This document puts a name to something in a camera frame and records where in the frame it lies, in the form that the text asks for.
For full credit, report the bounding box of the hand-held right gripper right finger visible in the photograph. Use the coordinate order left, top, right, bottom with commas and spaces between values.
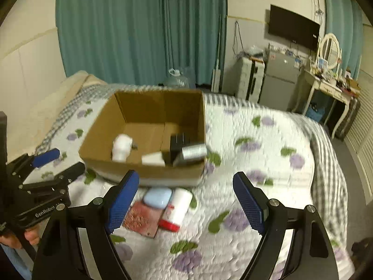
232, 171, 340, 280

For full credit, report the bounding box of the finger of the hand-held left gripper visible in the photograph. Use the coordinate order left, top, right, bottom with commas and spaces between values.
23, 162, 86, 193
8, 148, 61, 178

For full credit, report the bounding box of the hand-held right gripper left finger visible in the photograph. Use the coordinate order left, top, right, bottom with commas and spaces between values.
31, 170, 140, 280

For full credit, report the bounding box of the red patterned packet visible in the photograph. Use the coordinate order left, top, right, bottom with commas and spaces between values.
122, 201, 164, 238

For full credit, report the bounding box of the light blue case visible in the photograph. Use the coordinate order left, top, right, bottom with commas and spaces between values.
143, 188, 173, 210

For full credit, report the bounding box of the white bottle with red cap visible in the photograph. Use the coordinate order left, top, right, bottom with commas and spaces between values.
159, 188, 193, 233

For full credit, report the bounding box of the brown cardboard box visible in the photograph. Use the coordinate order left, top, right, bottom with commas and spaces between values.
79, 90, 208, 188

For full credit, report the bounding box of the person's left hand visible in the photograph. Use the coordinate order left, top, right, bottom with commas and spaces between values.
0, 228, 41, 250

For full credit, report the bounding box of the small white box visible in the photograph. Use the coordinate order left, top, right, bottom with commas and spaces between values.
141, 152, 165, 167

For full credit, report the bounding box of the white plastic bottle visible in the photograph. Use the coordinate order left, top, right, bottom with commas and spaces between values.
111, 134, 138, 163

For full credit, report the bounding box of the silver cylinder can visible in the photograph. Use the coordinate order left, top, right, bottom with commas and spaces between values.
181, 143, 208, 160

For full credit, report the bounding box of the black ribbed box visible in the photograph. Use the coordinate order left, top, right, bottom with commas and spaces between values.
162, 133, 192, 167

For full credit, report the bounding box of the cream pillow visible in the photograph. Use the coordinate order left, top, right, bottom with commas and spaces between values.
29, 70, 109, 129

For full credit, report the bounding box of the blue bag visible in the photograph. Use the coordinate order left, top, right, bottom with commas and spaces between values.
306, 105, 326, 123

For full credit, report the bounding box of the white suitcase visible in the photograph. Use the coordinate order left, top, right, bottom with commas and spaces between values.
235, 56, 264, 101

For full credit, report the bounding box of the grey refrigerator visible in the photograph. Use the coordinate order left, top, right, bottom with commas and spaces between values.
259, 49, 304, 112

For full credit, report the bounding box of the white slatted panel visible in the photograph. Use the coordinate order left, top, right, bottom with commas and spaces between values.
344, 70, 373, 202

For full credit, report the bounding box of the dark suitcase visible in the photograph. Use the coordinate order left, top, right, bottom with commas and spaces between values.
335, 96, 362, 140

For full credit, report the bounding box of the clear plastic water jug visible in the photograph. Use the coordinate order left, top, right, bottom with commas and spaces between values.
163, 68, 196, 90

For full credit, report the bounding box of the white upright pole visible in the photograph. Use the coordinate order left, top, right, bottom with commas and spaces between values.
211, 14, 223, 93

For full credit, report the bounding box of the white dressing table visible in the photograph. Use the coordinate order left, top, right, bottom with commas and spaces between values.
293, 68, 361, 139

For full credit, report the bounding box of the wide teal curtain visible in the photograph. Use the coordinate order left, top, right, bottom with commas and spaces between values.
55, 0, 228, 87

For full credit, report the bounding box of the white oval mirror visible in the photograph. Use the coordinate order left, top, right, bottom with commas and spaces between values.
317, 33, 342, 68

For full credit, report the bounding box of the narrow teal curtain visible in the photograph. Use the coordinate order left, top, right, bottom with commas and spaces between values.
322, 0, 365, 71

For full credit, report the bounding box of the black wall cable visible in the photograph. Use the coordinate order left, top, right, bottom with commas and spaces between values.
232, 20, 246, 58

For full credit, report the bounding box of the black wall television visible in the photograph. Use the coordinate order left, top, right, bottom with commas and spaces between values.
268, 4, 320, 52

